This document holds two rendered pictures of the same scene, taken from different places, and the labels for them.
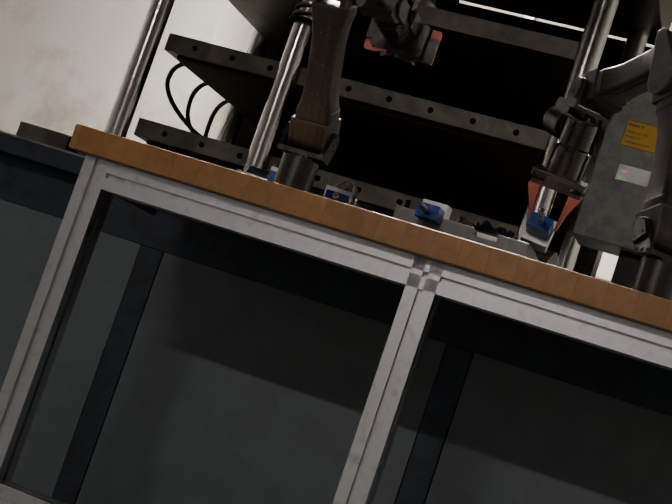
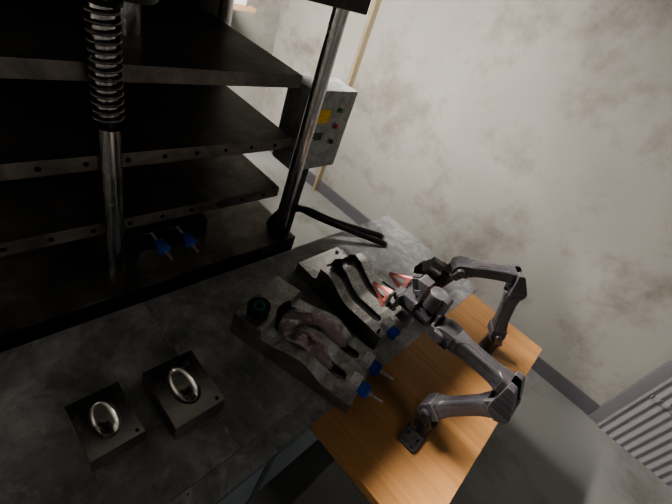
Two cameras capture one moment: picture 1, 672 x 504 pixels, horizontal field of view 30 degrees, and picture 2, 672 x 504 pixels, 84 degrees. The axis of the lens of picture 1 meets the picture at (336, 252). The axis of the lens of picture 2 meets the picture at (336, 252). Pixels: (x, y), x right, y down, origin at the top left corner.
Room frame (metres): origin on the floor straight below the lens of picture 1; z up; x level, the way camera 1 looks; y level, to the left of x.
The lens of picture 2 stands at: (2.37, 0.97, 1.96)
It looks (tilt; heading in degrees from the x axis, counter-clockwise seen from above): 37 degrees down; 283
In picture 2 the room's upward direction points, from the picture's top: 23 degrees clockwise
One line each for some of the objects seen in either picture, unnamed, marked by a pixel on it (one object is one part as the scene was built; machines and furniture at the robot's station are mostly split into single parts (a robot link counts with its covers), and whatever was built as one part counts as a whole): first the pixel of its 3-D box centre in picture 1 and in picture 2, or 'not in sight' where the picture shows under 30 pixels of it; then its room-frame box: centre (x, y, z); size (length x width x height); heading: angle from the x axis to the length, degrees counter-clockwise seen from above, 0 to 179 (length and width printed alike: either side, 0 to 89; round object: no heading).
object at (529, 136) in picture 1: (382, 127); (117, 105); (3.58, -0.01, 1.26); 1.10 x 0.74 x 0.05; 72
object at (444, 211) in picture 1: (428, 212); (394, 334); (2.27, -0.14, 0.89); 0.13 x 0.05 x 0.05; 162
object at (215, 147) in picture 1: (354, 208); (119, 164); (3.58, -0.01, 1.01); 1.10 x 0.74 x 0.05; 72
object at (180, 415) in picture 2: not in sight; (183, 392); (2.74, 0.49, 0.83); 0.20 x 0.15 x 0.07; 162
